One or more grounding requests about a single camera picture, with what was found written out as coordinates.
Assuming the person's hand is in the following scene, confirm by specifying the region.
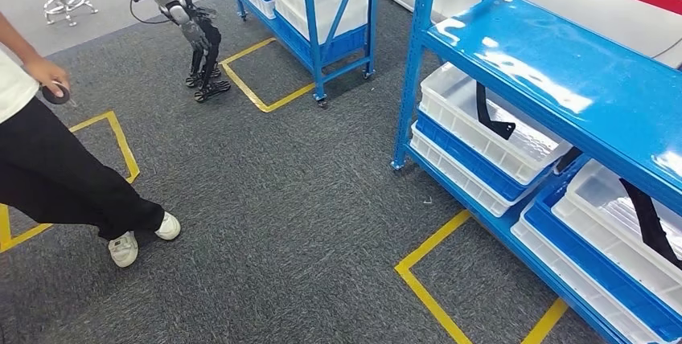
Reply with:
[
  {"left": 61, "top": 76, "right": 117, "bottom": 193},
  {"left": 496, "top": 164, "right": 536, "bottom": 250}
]
[{"left": 23, "top": 56, "right": 72, "bottom": 99}]

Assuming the black handheld controller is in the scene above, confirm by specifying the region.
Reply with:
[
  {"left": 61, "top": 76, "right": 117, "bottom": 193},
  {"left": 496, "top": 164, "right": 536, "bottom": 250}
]
[{"left": 41, "top": 80, "right": 72, "bottom": 105}]

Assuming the blue metal shelf rack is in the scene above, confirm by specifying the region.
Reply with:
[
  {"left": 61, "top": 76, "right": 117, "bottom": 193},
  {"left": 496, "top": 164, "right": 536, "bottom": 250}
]
[
  {"left": 390, "top": 0, "right": 682, "bottom": 344},
  {"left": 224, "top": 0, "right": 380, "bottom": 109}
]

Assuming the yellow floor tape outline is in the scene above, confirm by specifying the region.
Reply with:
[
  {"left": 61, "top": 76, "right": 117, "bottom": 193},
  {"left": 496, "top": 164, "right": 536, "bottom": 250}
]
[
  {"left": 0, "top": 111, "right": 142, "bottom": 254},
  {"left": 219, "top": 36, "right": 316, "bottom": 114}
]

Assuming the person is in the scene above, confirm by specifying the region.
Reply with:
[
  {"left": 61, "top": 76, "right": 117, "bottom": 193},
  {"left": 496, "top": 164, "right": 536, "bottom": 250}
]
[{"left": 0, "top": 11, "right": 183, "bottom": 269}]

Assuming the black legged humanoid robot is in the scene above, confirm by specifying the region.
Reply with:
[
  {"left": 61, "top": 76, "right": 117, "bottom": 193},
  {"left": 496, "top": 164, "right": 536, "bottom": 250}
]
[{"left": 112, "top": 0, "right": 232, "bottom": 104}]

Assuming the white car body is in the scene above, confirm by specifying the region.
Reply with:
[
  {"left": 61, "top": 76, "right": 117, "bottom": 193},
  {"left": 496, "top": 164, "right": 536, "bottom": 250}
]
[{"left": 372, "top": 0, "right": 682, "bottom": 68}]

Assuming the black curved bracket part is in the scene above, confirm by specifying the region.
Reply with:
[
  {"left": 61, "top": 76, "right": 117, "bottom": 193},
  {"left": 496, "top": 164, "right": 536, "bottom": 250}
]
[
  {"left": 475, "top": 81, "right": 517, "bottom": 141},
  {"left": 618, "top": 177, "right": 682, "bottom": 272}
]

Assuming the thin black hanging cable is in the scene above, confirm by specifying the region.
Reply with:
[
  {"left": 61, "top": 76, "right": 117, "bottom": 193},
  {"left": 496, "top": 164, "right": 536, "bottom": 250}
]
[{"left": 651, "top": 38, "right": 682, "bottom": 60}]

